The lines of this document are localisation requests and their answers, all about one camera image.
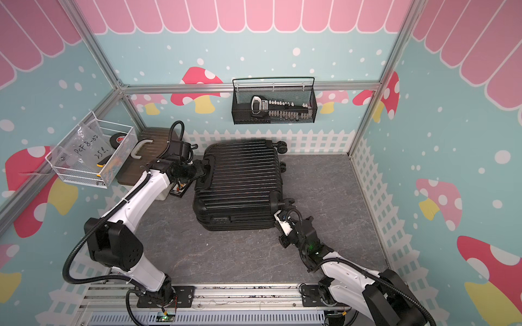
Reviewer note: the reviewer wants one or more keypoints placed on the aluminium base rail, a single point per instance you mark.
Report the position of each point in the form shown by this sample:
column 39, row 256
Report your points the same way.
column 209, row 304

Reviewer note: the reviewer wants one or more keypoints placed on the black tape roll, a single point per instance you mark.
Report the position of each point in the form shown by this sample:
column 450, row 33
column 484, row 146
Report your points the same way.
column 116, row 139

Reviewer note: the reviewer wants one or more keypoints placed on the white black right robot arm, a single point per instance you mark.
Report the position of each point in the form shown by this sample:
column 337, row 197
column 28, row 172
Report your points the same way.
column 381, row 296

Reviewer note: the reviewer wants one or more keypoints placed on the black wire mesh wall basket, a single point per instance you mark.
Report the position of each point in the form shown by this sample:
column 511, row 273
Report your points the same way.
column 287, row 89

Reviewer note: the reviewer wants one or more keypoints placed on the yellow black tool in bin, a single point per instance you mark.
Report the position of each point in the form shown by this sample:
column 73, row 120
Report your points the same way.
column 103, row 162

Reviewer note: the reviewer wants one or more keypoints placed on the socket wrench set in basket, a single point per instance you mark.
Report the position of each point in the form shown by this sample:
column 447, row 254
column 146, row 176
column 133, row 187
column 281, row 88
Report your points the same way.
column 271, row 111

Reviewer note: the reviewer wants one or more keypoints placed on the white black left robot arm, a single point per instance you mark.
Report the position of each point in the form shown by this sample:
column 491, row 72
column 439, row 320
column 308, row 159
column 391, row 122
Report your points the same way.
column 111, row 240

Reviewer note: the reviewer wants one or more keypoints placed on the clear plastic wall bin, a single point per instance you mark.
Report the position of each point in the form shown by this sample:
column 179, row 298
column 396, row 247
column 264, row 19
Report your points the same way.
column 75, row 158

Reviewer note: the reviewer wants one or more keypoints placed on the black parallel charging board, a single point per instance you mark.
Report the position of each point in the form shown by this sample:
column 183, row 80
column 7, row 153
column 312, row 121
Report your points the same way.
column 179, row 189

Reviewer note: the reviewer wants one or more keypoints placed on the white box with brown lid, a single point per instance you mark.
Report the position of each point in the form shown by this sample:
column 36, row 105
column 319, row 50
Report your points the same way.
column 148, row 152

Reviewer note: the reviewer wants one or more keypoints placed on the black hard-shell suitcase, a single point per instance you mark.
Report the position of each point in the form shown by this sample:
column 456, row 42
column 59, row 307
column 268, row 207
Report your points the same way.
column 239, row 185

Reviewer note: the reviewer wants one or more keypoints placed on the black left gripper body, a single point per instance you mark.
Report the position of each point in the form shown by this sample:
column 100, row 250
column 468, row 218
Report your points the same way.
column 191, row 171

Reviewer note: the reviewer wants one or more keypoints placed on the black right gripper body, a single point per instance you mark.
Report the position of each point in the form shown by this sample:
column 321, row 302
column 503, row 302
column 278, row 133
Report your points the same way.
column 293, row 240

